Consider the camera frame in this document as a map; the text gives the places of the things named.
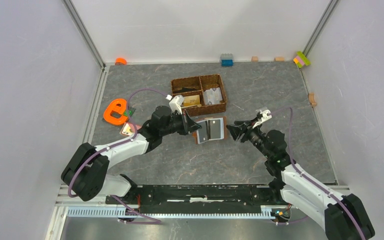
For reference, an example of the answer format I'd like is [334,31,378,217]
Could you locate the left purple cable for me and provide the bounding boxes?
[67,88,171,225]

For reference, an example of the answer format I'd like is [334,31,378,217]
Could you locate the green pink yellow brick stack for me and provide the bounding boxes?
[293,51,311,69]

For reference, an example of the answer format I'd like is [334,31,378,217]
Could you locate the green toy block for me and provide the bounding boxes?
[124,107,136,118]

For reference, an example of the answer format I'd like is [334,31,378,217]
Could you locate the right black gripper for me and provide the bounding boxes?
[225,117,272,159]

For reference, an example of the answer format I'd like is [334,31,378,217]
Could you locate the brown wicker divided basket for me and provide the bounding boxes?
[171,74,228,116]

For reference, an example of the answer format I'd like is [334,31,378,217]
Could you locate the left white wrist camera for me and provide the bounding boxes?
[166,94,184,115]

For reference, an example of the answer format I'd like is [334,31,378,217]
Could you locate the small wooden block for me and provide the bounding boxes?
[251,56,259,62]

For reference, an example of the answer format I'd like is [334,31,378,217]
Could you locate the purple cable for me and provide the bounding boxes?
[67,88,171,225]
[268,106,367,240]

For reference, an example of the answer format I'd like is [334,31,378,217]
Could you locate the brown leather card holder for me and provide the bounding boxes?
[192,116,228,145]

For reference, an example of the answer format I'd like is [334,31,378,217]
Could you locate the wooden arch block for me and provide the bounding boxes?
[308,92,317,108]

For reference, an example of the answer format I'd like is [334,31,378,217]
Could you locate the black card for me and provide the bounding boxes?
[196,120,210,144]
[172,87,197,94]

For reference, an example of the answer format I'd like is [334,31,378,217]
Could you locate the black card in basket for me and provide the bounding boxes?
[172,87,197,94]

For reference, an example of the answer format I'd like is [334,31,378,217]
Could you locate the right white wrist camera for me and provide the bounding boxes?
[252,109,272,129]

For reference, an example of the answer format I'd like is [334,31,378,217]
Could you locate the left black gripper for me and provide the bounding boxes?
[160,109,202,137]

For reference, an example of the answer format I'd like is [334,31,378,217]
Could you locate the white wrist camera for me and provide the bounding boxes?
[252,109,272,129]
[166,94,184,115]

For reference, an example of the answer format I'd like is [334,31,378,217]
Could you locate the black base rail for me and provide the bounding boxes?
[121,184,287,214]

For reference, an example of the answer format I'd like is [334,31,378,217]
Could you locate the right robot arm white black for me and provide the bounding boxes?
[226,120,376,240]

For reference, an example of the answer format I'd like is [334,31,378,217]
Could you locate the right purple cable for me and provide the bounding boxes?
[268,106,367,240]

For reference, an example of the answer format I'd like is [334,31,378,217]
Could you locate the orange plastic letter toy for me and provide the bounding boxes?
[103,98,129,126]

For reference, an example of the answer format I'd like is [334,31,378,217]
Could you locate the pink card on table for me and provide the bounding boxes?
[119,122,142,137]

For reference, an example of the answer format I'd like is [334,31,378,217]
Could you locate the blue grey toy brick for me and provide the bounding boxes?
[220,53,234,67]

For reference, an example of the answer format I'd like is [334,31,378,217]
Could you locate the gold card in basket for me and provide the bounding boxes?
[183,94,201,107]

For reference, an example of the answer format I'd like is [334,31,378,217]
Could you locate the dark grey card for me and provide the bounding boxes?
[208,118,223,140]

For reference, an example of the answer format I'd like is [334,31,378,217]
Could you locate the white cards in basket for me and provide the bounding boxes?
[203,87,223,106]

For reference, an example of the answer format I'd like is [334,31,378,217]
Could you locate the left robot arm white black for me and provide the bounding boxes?
[61,105,201,204]

